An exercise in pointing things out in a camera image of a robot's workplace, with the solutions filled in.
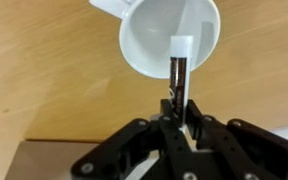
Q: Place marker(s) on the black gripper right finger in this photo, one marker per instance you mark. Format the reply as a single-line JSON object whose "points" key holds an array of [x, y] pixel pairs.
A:
{"points": [[250, 146]]}

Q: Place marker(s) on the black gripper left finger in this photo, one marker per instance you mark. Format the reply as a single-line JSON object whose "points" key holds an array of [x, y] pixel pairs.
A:
{"points": [[127, 150]]}

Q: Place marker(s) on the white marker with black label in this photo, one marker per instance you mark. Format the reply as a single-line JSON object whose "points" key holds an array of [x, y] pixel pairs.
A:
{"points": [[181, 50]]}

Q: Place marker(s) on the white ceramic mug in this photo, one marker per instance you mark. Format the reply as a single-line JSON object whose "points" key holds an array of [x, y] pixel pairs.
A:
{"points": [[147, 36]]}

